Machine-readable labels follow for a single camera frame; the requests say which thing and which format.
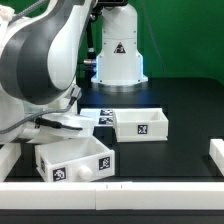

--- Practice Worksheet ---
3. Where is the white rail block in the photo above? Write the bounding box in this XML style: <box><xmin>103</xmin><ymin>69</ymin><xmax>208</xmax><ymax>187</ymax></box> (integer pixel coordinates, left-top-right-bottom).
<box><xmin>0</xmin><ymin>143</ymin><xmax>21</xmax><ymax>182</ymax></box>
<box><xmin>209</xmin><ymin>139</ymin><xmax>224</xmax><ymax>176</ymax></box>

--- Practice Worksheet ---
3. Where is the white marker tag board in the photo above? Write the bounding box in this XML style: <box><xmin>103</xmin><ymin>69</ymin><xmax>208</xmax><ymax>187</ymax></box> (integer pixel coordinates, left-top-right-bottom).
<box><xmin>80</xmin><ymin>108</ymin><xmax>113</xmax><ymax>126</ymax></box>

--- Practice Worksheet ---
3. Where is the white drawer with knob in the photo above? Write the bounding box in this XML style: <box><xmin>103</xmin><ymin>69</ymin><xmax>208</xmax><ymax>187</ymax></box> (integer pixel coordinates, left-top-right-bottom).
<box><xmin>35</xmin><ymin>136</ymin><xmax>115</xmax><ymax>182</ymax></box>

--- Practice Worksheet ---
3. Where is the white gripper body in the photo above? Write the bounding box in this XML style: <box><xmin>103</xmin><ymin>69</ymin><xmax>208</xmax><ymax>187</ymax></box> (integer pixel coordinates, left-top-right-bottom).
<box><xmin>19</xmin><ymin>113</ymin><xmax>95</xmax><ymax>144</ymax></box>

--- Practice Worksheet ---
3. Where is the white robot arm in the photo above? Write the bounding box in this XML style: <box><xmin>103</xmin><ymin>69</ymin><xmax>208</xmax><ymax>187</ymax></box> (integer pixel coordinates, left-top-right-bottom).
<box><xmin>0</xmin><ymin>0</ymin><xmax>148</xmax><ymax>144</ymax></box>

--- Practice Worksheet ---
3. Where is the white left rail block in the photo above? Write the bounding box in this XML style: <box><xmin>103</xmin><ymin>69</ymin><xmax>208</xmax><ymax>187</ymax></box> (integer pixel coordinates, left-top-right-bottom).
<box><xmin>0</xmin><ymin>143</ymin><xmax>21</xmax><ymax>182</ymax></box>

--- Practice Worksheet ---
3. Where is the white front rail bar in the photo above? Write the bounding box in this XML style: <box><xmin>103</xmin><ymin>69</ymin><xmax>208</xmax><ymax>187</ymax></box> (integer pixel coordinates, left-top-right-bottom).
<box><xmin>0</xmin><ymin>182</ymin><xmax>224</xmax><ymax>210</ymax></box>

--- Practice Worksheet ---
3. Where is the white right rail block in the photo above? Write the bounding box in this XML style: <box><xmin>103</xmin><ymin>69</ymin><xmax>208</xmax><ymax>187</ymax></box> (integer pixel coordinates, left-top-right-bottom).
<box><xmin>209</xmin><ymin>139</ymin><xmax>224</xmax><ymax>176</ymax></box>

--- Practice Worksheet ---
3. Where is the black camera stand pole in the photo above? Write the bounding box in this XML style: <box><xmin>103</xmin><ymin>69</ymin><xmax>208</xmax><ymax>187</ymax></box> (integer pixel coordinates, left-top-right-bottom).
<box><xmin>84</xmin><ymin>0</ymin><xmax>99</xmax><ymax>66</ymax></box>

